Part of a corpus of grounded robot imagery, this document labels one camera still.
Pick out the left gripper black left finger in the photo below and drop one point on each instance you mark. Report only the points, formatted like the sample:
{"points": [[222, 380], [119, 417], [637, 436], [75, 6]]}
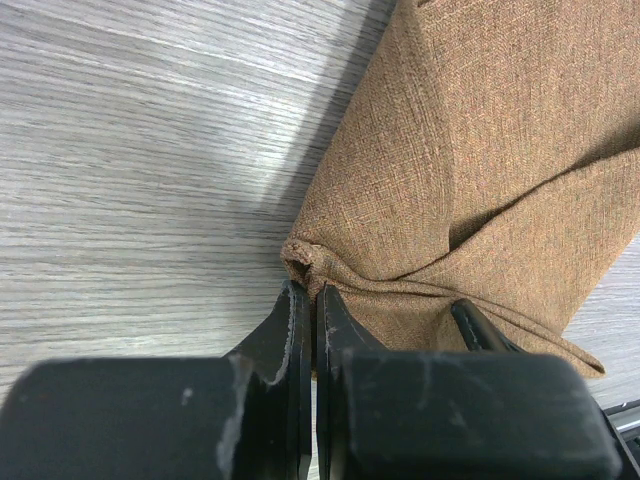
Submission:
{"points": [[244, 415]]}

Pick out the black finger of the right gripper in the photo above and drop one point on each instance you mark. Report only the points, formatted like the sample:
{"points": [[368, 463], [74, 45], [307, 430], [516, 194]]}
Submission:
{"points": [[478, 333]]}

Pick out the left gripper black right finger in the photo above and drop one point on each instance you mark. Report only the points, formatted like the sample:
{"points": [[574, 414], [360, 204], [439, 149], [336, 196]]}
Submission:
{"points": [[384, 414]]}

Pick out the brown cloth napkin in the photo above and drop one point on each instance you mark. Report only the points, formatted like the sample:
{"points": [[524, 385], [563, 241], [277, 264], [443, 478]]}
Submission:
{"points": [[490, 152]]}

